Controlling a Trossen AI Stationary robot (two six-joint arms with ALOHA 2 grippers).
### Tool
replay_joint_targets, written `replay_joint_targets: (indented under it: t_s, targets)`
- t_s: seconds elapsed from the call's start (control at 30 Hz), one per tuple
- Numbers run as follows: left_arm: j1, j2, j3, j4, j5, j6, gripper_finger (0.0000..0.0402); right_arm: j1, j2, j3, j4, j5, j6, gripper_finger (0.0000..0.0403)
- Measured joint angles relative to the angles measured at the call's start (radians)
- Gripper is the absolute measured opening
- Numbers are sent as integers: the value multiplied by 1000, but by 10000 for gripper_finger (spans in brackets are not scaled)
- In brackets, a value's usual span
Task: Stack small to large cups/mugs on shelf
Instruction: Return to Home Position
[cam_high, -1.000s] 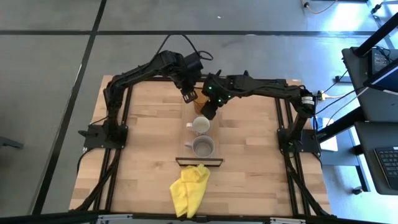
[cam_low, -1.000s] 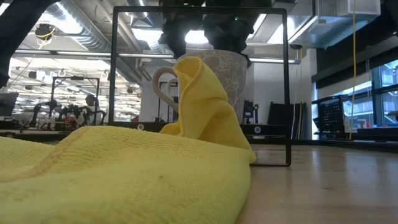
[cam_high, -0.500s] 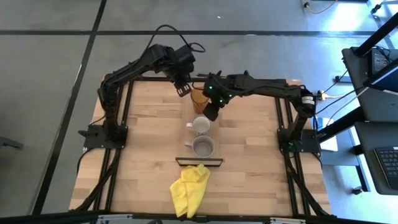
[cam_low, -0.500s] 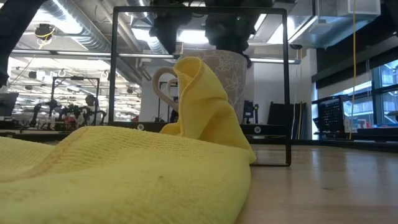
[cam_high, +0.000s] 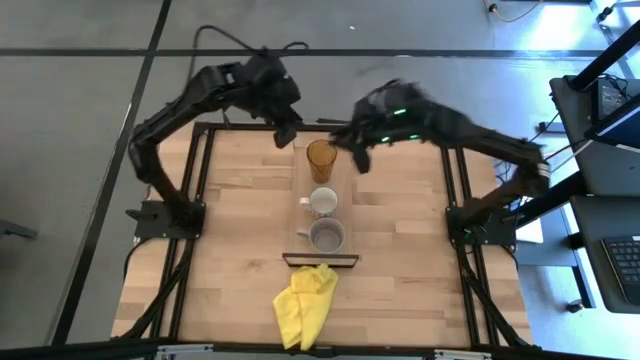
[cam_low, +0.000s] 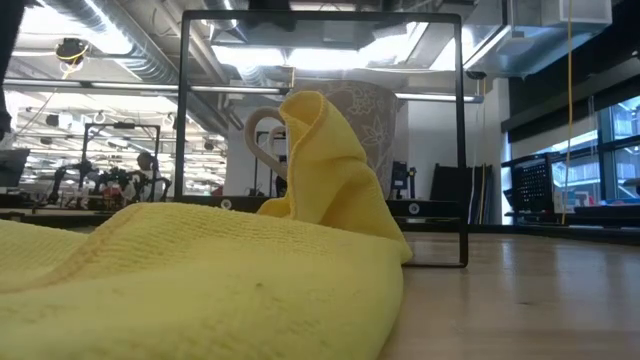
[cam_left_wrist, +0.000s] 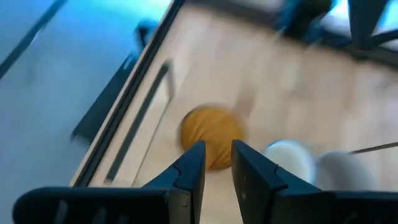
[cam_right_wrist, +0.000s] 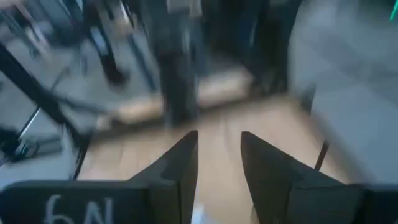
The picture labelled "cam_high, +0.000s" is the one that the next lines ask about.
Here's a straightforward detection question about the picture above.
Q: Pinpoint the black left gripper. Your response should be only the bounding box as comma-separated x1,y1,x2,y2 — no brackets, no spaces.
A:
243,51,305,150

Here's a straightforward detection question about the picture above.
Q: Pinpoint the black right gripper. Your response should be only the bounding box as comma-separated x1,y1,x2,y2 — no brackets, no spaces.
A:
328,78,437,176

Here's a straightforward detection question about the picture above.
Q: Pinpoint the amber ribbed plastic tumbler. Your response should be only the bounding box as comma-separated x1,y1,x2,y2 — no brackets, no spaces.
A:
305,138,339,185

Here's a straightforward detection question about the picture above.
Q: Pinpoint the white ceramic mug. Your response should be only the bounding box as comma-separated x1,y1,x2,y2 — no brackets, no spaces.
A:
298,185,341,220

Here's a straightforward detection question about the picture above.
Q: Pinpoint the grey patterned mug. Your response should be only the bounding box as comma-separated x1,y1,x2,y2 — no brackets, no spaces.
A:
296,216,348,255

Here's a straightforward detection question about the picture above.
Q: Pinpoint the yellow microfibre cloth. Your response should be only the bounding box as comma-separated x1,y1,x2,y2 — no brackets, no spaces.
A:
272,263,340,351

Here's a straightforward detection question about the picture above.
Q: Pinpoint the black rig strut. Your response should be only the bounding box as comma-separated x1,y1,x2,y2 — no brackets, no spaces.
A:
514,171,592,229
567,19,640,93

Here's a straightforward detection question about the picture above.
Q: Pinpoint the grey side desk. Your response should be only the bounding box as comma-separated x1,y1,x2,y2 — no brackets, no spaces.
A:
569,194,640,315
548,74,640,197

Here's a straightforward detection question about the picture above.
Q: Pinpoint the black laptop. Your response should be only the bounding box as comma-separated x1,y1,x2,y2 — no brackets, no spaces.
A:
583,77,640,149

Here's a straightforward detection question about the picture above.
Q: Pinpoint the black keyboard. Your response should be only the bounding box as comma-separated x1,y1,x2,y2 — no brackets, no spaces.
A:
601,234,640,307

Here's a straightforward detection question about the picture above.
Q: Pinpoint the black rig crossbar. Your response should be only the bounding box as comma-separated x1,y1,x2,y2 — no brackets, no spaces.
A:
0,338,640,360

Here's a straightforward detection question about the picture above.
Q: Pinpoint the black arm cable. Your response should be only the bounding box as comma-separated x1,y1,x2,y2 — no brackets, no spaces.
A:
186,24,310,90

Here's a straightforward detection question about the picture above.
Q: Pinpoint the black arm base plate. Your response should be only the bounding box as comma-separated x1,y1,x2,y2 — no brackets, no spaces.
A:
446,206,519,247
124,199,207,240

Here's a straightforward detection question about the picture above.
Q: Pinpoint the black aluminium table frame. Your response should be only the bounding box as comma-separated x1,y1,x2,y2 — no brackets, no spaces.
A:
112,121,535,351

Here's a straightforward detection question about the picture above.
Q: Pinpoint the orange cable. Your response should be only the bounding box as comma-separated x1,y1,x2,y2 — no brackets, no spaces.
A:
481,0,545,25

